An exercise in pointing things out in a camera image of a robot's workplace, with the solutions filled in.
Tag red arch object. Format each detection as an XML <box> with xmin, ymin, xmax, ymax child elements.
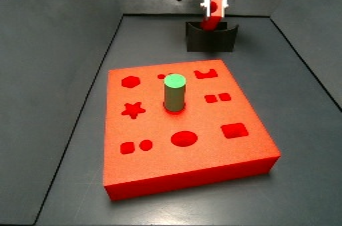
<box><xmin>201</xmin><ymin>0</ymin><xmax>225</xmax><ymax>31</ymax></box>

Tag black curved fixture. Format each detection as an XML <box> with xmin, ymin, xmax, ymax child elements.
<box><xmin>186</xmin><ymin>22</ymin><xmax>240</xmax><ymax>52</ymax></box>

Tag green cylinder peg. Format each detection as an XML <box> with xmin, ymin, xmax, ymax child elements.
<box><xmin>165</xmin><ymin>74</ymin><xmax>187</xmax><ymax>112</ymax></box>

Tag red shape sorter block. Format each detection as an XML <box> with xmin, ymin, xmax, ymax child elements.
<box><xmin>103</xmin><ymin>60</ymin><xmax>281</xmax><ymax>200</ymax></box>

